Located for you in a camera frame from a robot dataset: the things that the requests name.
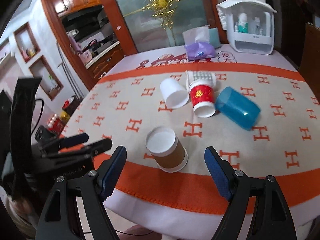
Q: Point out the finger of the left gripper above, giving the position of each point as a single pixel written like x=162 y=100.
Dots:
x=93 y=150
x=55 y=144

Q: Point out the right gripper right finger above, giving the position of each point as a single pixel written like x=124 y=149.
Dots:
x=271 y=217

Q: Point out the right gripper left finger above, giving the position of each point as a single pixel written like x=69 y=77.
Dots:
x=60 y=215

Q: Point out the brown paper cup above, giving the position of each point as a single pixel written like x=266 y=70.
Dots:
x=168 y=152

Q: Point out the white plastic cup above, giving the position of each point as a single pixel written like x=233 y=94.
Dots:
x=174 y=94

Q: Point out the red paper cup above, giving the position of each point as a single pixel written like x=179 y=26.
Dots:
x=202 y=97

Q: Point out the grey checked paper cup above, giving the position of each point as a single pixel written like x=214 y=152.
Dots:
x=192 y=76

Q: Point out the blue plastic cup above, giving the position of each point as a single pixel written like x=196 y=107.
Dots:
x=237 y=108

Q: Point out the orange beige H-pattern cloth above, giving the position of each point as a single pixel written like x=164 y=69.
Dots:
x=225 y=142

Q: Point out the white printed tablecloth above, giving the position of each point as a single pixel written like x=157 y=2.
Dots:
x=175 y=214

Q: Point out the wooden kitchen cabinet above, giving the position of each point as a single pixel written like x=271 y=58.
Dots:
x=92 y=34

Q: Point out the purple tissue pack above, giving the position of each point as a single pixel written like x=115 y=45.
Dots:
x=197 y=45

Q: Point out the glass door gold ornament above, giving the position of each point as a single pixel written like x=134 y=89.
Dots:
x=155 y=24

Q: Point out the white cosmetics storage box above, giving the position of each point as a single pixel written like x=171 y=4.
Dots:
x=249 y=25

